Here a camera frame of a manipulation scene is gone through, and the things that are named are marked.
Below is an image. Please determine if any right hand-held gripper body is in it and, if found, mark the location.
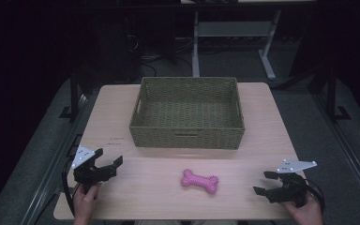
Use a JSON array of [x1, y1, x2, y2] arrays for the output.
[[272, 158, 319, 209]]

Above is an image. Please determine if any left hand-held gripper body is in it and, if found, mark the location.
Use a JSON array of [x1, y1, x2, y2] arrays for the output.
[[70, 144, 119, 194]]

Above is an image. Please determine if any person's left hand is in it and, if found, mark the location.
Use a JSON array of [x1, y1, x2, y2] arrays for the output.
[[72, 182, 103, 225]]

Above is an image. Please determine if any person's right hand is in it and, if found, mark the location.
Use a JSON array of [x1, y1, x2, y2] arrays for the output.
[[279, 191, 324, 225]]

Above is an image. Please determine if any black metal stand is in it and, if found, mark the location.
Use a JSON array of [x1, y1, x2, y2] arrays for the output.
[[323, 66, 353, 124], [58, 69, 90, 124]]

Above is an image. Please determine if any pink bone-shaped toy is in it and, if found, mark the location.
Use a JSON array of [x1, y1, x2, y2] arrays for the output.
[[180, 168, 219, 195]]

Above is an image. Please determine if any green woven basket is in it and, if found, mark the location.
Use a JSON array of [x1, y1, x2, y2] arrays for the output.
[[128, 76, 246, 150]]

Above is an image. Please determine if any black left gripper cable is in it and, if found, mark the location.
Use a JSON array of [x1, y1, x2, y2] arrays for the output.
[[61, 158, 77, 218]]

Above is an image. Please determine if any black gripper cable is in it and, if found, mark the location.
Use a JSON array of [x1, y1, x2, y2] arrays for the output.
[[61, 158, 77, 218], [305, 178, 326, 214]]

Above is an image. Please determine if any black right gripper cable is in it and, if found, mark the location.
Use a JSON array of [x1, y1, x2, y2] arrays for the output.
[[305, 178, 326, 214]]

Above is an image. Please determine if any aluminium rail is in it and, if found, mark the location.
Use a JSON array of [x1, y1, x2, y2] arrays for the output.
[[20, 93, 90, 225], [311, 92, 360, 217]]

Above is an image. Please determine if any bundle of floor cables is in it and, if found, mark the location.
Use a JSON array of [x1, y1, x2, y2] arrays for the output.
[[127, 33, 195, 79]]

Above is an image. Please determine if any grey metal desk frame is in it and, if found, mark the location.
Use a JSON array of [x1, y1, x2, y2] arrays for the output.
[[190, 8, 283, 81]]

